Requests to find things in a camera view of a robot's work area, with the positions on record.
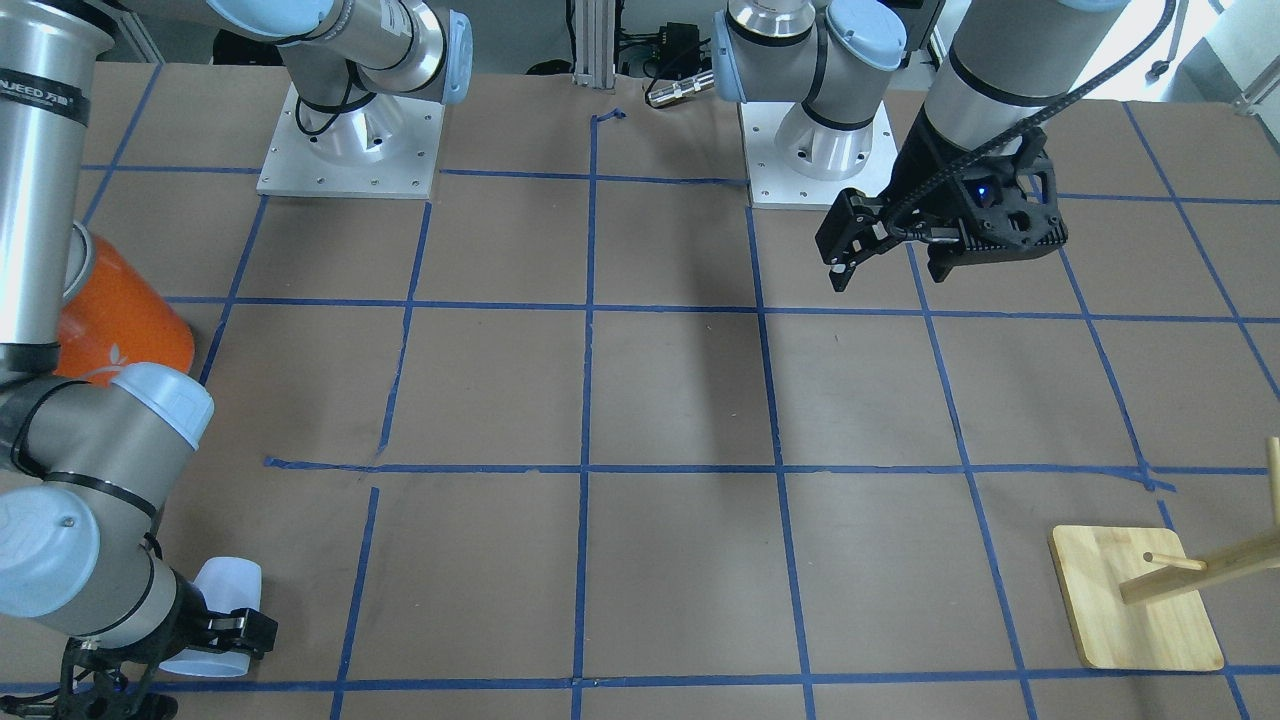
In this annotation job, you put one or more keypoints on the aluminium frame post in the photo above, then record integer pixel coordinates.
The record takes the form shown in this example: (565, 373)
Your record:
(594, 28)

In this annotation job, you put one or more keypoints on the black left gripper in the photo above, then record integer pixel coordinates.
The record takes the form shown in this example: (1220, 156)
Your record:
(927, 182)

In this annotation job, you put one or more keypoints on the orange can with silver lid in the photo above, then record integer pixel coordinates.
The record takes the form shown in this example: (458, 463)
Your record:
(112, 317)

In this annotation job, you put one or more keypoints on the white plastic cup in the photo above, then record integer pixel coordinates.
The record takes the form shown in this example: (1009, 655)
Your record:
(228, 584)

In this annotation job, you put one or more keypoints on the silver metal connector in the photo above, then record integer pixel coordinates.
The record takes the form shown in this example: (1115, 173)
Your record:
(680, 90)

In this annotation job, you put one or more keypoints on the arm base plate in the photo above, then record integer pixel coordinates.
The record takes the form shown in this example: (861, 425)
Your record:
(386, 150)
(820, 155)

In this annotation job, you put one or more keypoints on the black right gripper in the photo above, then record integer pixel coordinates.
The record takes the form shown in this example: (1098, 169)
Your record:
(188, 618)

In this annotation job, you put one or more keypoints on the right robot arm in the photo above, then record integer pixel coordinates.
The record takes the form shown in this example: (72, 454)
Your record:
(98, 404)

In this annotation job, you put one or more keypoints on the wooden cup rack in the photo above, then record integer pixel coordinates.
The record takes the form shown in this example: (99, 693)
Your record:
(1132, 596)

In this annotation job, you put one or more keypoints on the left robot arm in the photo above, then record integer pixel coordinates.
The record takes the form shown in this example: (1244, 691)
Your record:
(1009, 62)

